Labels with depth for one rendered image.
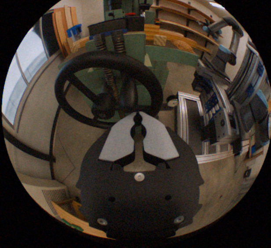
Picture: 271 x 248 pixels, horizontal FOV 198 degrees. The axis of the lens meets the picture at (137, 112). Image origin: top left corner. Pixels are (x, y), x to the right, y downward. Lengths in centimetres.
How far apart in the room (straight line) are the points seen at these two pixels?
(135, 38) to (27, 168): 152
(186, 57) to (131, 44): 23
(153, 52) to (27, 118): 142
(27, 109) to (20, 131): 31
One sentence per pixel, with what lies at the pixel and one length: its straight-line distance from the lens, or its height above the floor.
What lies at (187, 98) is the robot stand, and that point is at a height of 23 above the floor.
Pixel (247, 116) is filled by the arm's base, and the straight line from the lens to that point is 53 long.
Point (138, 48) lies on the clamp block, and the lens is 22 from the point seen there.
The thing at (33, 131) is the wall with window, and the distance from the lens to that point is 143.
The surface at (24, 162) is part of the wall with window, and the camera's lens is 142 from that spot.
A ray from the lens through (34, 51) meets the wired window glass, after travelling 172.
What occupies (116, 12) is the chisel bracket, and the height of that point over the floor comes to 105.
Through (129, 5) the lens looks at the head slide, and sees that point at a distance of 56.
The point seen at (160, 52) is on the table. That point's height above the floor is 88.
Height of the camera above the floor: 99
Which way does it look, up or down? 60 degrees down
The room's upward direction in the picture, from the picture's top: straight up
